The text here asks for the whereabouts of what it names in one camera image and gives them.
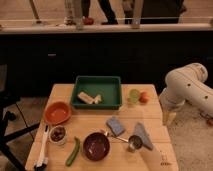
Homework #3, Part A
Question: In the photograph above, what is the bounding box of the grey blue cloth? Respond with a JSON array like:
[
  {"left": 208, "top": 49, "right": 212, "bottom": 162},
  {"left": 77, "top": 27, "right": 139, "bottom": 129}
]
[{"left": 133, "top": 122, "right": 154, "bottom": 151}]

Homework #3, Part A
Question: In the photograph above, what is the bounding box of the metal measuring cup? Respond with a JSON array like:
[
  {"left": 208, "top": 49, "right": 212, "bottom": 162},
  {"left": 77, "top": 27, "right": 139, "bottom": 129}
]
[{"left": 103, "top": 131, "right": 143, "bottom": 152}]

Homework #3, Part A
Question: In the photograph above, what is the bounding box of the white dish brush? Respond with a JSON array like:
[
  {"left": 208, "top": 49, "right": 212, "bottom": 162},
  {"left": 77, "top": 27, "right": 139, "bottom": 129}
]
[{"left": 34, "top": 125, "right": 49, "bottom": 171}]

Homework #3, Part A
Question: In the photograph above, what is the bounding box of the purple bowl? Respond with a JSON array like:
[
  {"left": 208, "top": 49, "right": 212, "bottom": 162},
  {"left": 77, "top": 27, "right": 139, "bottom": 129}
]
[{"left": 83, "top": 132, "right": 110, "bottom": 161}]

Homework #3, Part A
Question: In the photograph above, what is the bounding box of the beige block in tray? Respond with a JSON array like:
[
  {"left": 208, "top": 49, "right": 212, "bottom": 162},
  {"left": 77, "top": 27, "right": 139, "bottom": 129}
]
[{"left": 78, "top": 92, "right": 94, "bottom": 104}]

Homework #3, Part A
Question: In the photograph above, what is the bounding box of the green cup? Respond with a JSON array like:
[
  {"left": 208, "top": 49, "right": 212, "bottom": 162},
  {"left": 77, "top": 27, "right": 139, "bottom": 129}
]
[{"left": 129, "top": 89, "right": 140, "bottom": 104}]

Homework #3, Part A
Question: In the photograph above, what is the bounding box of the orange bowl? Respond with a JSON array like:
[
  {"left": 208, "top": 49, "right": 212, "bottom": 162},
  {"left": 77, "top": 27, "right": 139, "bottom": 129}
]
[{"left": 44, "top": 101, "right": 71, "bottom": 125}]

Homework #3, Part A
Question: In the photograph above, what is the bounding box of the white cup with dark contents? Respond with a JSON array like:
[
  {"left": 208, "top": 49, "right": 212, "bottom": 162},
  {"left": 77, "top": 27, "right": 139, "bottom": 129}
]
[{"left": 49, "top": 125, "right": 67, "bottom": 145}]

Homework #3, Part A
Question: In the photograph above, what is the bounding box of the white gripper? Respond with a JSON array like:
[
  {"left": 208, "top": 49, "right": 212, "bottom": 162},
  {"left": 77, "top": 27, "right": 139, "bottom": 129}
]
[{"left": 159, "top": 89, "right": 185, "bottom": 126}]

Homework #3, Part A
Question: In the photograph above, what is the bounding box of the red apple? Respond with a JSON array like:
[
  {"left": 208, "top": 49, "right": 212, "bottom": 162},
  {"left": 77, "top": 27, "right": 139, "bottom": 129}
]
[{"left": 139, "top": 92, "right": 149, "bottom": 103}]

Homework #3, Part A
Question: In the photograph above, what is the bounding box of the small white piece in tray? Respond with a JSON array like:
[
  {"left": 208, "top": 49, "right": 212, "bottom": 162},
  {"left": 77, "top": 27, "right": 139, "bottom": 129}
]
[{"left": 94, "top": 95, "right": 102, "bottom": 104}]

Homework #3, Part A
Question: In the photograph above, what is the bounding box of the green cucumber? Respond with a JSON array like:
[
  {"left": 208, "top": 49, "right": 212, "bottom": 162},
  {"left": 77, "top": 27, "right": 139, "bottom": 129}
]
[{"left": 65, "top": 137, "right": 80, "bottom": 167}]

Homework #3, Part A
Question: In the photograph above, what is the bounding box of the green plastic tray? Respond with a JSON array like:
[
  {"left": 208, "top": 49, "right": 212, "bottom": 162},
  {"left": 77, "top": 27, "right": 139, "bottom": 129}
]
[{"left": 71, "top": 76, "right": 122, "bottom": 110}]

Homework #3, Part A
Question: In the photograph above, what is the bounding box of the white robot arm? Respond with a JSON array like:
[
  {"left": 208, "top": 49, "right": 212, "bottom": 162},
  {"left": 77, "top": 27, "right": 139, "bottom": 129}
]
[{"left": 159, "top": 63, "right": 213, "bottom": 126}]

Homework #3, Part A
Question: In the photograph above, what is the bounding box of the blue sponge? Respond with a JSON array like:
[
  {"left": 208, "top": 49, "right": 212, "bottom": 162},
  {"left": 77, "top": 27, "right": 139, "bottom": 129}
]
[{"left": 106, "top": 117, "right": 125, "bottom": 136}]

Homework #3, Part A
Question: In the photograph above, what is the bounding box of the black chair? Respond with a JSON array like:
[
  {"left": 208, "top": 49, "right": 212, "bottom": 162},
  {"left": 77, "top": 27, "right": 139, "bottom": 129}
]
[{"left": 0, "top": 64, "right": 41, "bottom": 171}]

